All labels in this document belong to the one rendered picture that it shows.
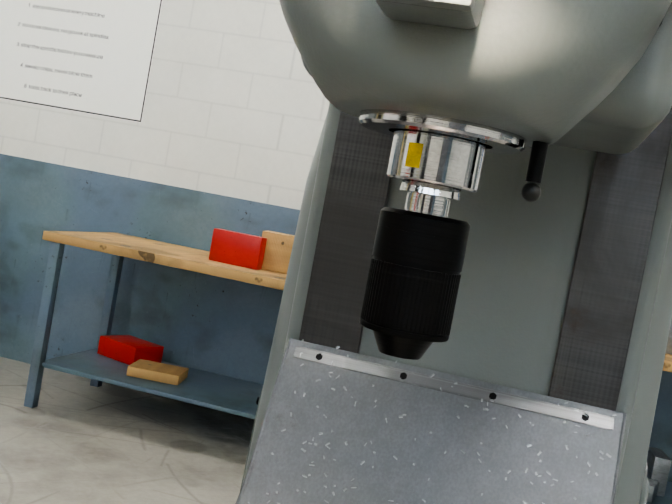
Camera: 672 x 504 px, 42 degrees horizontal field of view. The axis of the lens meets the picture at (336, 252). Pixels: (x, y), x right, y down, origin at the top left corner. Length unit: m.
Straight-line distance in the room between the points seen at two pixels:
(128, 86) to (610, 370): 4.64
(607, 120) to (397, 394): 0.37
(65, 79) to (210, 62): 0.91
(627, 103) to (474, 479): 0.38
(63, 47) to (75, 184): 0.81
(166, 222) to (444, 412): 4.35
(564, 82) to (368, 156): 0.47
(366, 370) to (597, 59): 0.50
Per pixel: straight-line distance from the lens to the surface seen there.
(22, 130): 5.60
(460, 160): 0.43
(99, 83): 5.38
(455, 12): 0.34
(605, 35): 0.39
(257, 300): 4.90
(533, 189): 0.45
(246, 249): 4.31
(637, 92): 0.56
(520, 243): 0.82
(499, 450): 0.81
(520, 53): 0.37
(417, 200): 0.44
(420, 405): 0.82
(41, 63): 5.59
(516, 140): 0.43
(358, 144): 0.84
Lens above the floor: 1.26
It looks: 3 degrees down
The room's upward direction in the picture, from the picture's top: 10 degrees clockwise
